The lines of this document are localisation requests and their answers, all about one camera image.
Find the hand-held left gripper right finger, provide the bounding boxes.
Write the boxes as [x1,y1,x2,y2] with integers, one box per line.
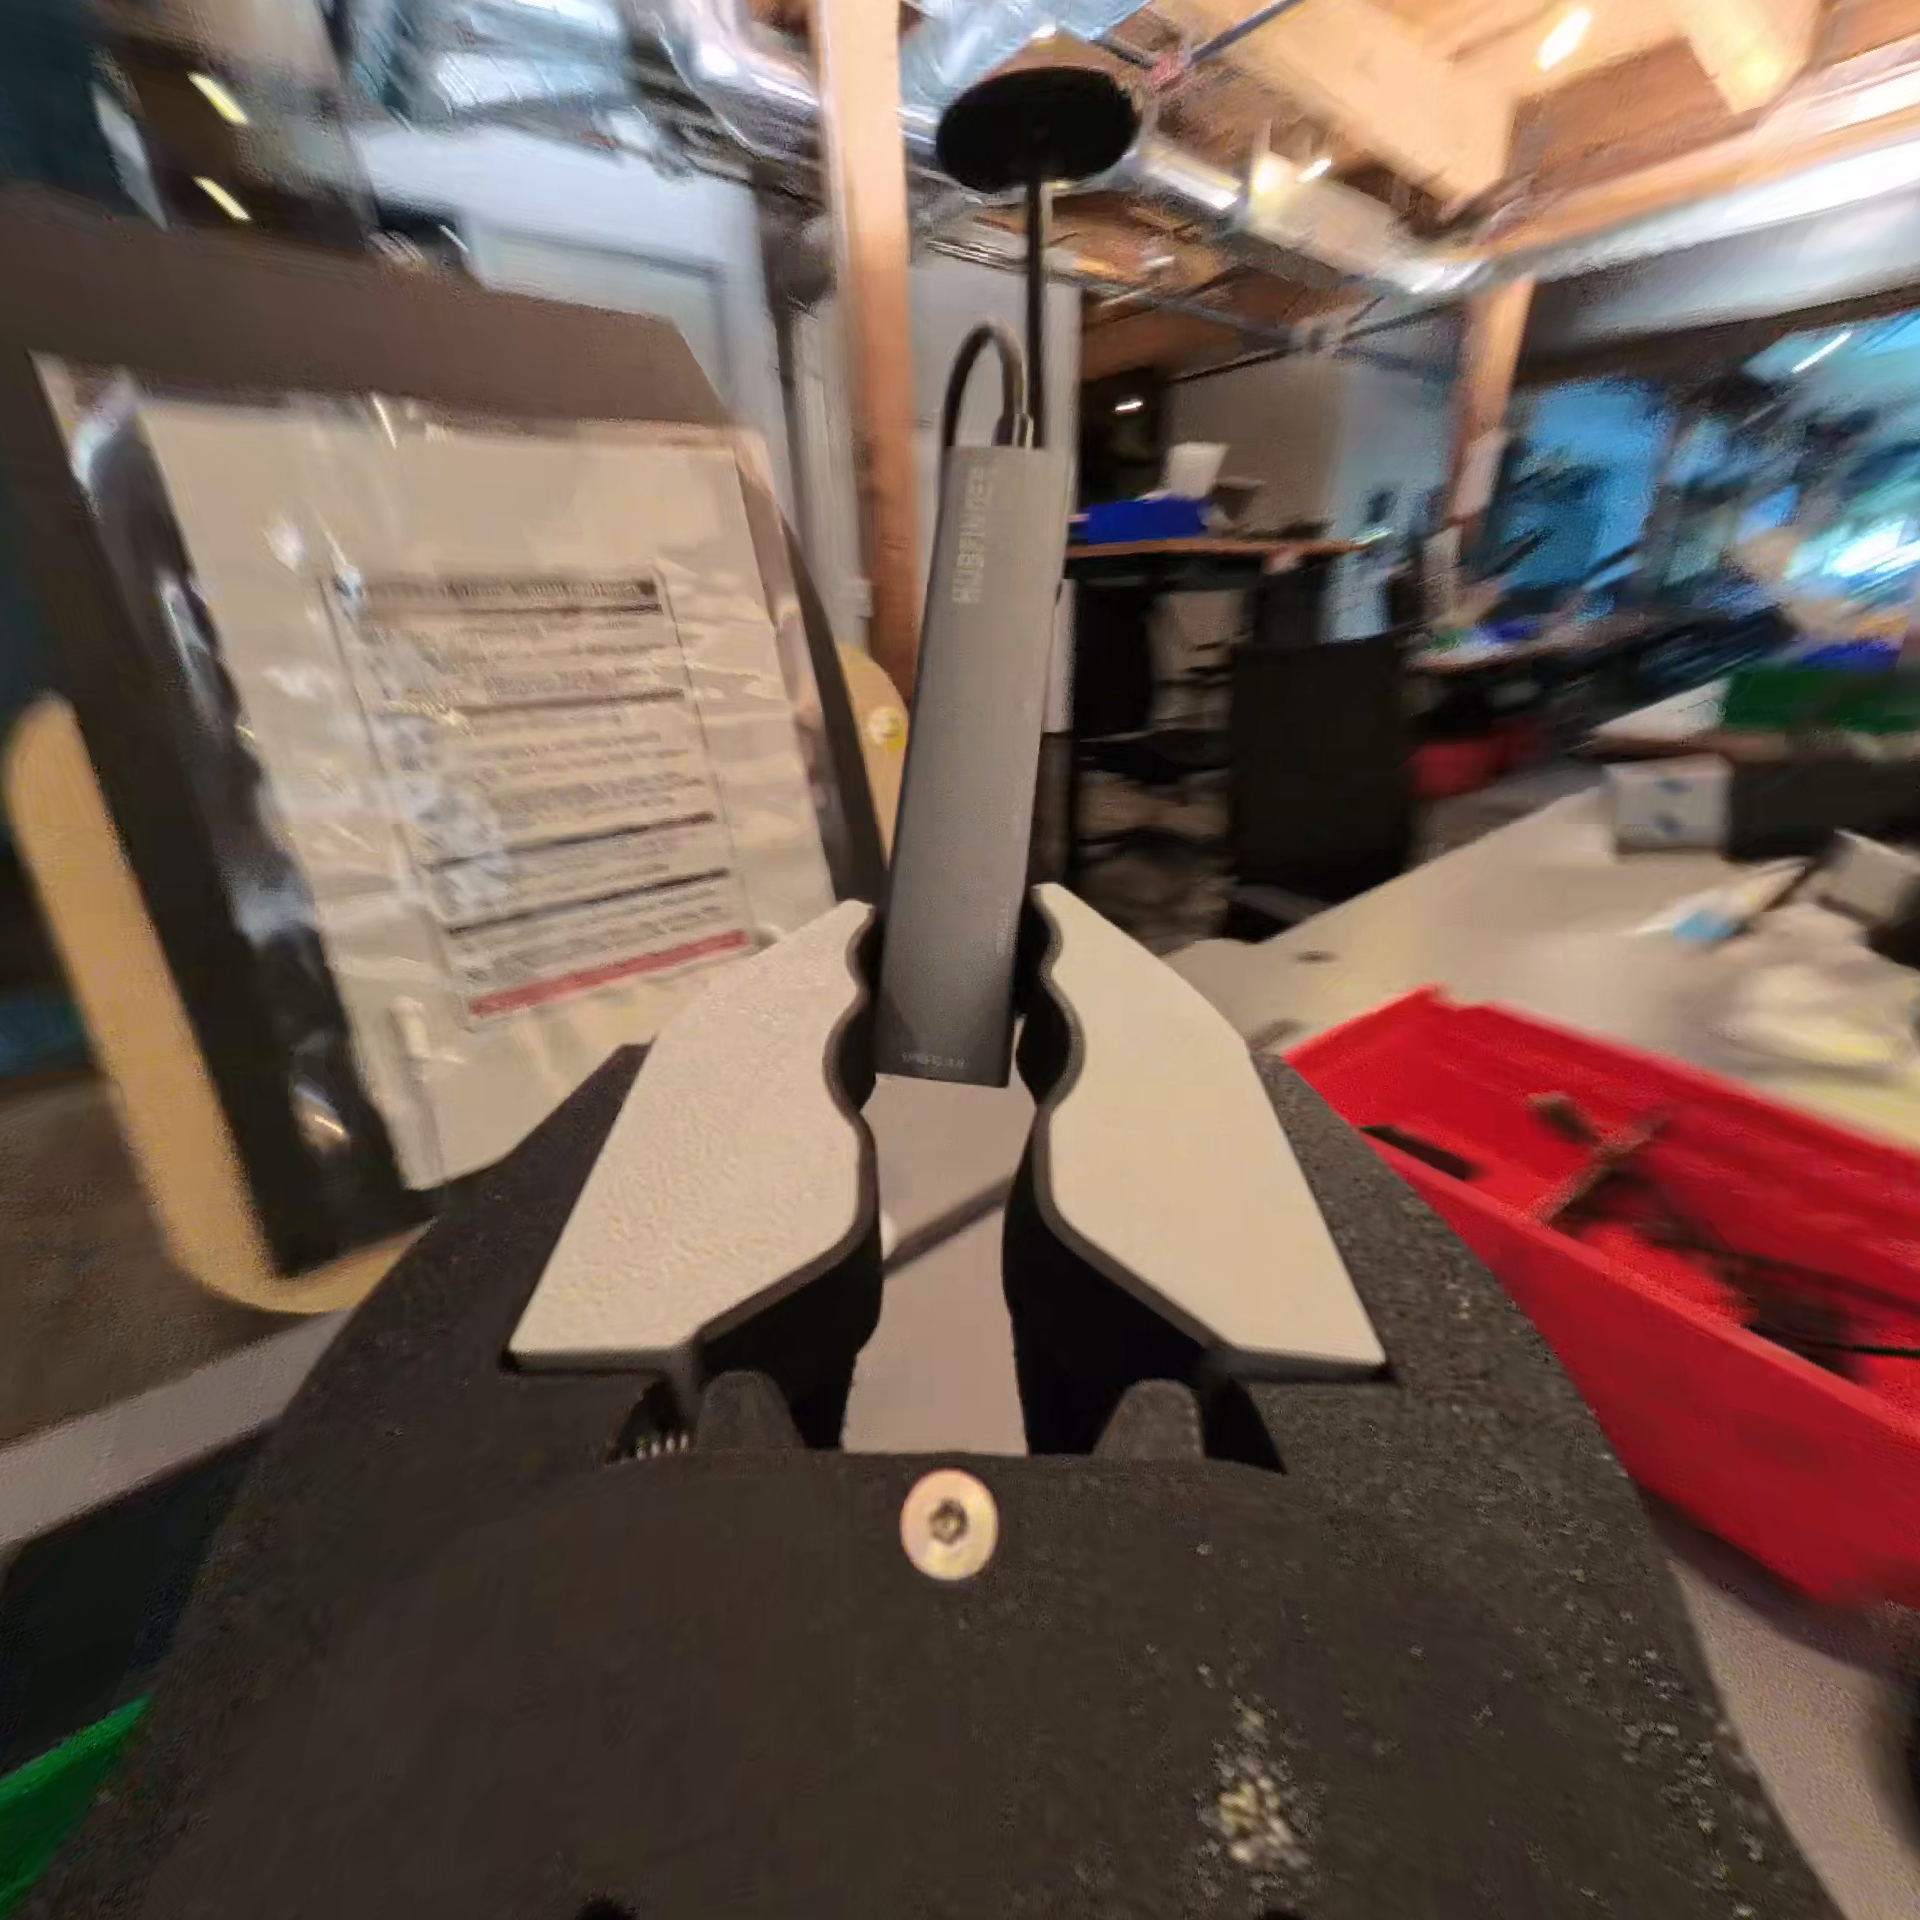
[1014,880,1392,1380]

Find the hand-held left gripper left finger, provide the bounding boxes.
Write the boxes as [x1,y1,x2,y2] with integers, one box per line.
[505,901,889,1416]

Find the grey usb hub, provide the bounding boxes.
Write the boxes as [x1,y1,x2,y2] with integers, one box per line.
[871,441,1077,1087]

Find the black usb-c cable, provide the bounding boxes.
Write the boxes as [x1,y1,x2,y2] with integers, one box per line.
[1522,1091,1920,1393]

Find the red plastic bin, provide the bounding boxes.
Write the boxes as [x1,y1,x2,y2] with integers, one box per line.
[1285,984,1920,1610]

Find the black hub cable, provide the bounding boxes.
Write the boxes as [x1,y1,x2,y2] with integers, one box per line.
[940,321,1042,454]

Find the black upright panel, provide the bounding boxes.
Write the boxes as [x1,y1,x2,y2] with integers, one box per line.
[1228,636,1415,937]

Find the acrylic instruction sign holder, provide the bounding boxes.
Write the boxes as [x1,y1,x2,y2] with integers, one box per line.
[0,194,891,1281]

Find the wooden desk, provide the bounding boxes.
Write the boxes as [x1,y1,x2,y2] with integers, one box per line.
[1062,529,1371,902]

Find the rounded wooden board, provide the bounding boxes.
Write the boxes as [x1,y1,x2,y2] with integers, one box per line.
[0,643,914,1318]

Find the green plastic bin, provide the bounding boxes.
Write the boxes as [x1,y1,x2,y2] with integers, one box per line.
[1723,667,1920,741]
[0,1692,157,1872]

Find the black pole stand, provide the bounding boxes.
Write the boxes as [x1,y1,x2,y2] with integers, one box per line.
[932,64,1140,452]

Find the wooden post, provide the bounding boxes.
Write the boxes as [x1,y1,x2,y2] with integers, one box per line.
[809,0,923,703]

